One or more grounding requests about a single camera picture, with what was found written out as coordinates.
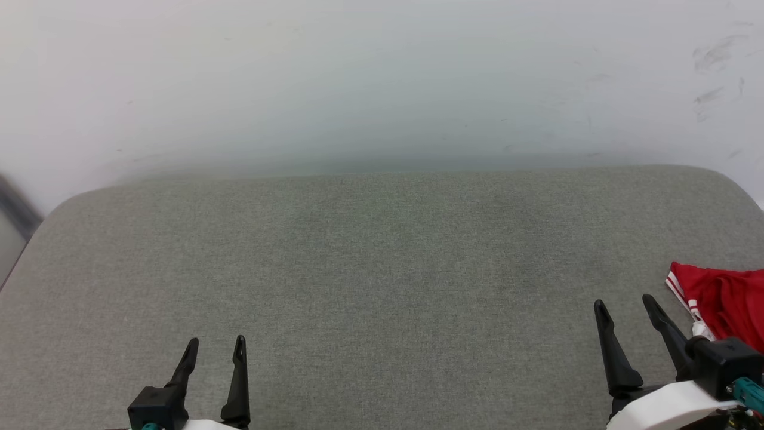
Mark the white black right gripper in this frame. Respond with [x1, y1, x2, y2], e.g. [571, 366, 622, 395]
[594, 294, 764, 430]

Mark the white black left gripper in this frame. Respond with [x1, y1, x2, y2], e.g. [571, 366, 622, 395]
[127, 335, 251, 430]

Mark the red basketball jersey garment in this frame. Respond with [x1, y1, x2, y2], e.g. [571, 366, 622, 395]
[665, 261, 764, 354]

